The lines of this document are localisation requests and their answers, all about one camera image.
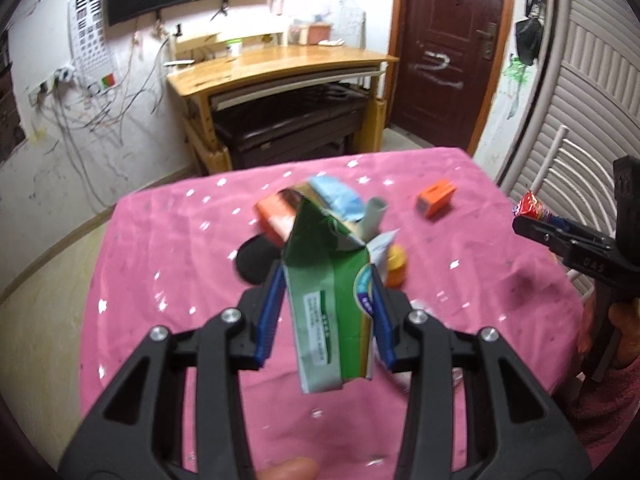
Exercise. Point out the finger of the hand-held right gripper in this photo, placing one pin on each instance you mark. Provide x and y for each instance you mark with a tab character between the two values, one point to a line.
560	242

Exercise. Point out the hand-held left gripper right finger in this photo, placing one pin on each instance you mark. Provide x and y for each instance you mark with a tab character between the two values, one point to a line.
382	320

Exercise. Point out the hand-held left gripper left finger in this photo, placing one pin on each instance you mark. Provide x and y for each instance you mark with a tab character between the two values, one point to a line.
270	310

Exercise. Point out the red candy wrapper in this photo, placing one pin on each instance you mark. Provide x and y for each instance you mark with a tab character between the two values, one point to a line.
535	207

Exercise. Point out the green drink carton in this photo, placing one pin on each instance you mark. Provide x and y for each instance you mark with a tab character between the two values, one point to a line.
320	280

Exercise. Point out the person's right hand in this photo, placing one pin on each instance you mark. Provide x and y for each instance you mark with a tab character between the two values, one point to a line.
627	330

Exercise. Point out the person's left hand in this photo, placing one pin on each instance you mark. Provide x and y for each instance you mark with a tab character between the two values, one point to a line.
290	469

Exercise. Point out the black round lid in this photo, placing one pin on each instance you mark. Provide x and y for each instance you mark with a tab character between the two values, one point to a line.
255	260

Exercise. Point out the yellow orange toy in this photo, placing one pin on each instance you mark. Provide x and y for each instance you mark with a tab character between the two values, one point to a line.
397	267

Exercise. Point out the white plastic packet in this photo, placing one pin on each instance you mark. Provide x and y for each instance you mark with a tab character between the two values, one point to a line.
384	252

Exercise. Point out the white metal rack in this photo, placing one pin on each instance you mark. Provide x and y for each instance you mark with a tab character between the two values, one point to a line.
555	170

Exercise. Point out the grey cylindrical cap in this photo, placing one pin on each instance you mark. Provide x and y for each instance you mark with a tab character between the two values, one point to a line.
374	217

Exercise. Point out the pink starred tablecloth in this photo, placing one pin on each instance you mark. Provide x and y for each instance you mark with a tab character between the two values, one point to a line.
175	240

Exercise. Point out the light blue packet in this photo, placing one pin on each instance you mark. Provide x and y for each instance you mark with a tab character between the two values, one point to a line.
335	197

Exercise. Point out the small orange box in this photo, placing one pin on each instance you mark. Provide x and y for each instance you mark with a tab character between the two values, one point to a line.
435	197

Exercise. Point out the dark bench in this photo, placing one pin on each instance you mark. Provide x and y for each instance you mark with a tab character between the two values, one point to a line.
285	130

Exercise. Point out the black hanging bag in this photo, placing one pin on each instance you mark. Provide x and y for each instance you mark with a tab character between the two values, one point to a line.
529	40

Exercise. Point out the dark brown door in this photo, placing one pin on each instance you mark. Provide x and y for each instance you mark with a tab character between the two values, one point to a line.
450	35

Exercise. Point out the wooden desk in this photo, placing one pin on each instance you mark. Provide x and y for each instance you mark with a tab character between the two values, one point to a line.
280	60

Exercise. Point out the white jar green lid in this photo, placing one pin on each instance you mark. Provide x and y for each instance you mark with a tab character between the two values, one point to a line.
234	49

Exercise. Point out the white remote control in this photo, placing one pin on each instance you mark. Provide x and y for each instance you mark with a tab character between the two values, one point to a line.
179	62

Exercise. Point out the white papers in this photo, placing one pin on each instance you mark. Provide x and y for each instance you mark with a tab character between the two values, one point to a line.
331	42

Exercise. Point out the pink storage box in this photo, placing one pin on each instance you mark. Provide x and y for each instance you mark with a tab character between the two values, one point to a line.
312	34

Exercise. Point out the eye chart poster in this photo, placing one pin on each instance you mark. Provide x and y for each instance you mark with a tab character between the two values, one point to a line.
90	35

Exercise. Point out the pink wall cup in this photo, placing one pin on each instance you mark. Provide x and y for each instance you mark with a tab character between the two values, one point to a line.
278	2

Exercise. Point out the wall socket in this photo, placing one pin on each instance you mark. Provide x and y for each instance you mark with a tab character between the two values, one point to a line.
39	94

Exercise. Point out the dark wall board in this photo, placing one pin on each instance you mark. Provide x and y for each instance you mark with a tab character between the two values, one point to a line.
9	100

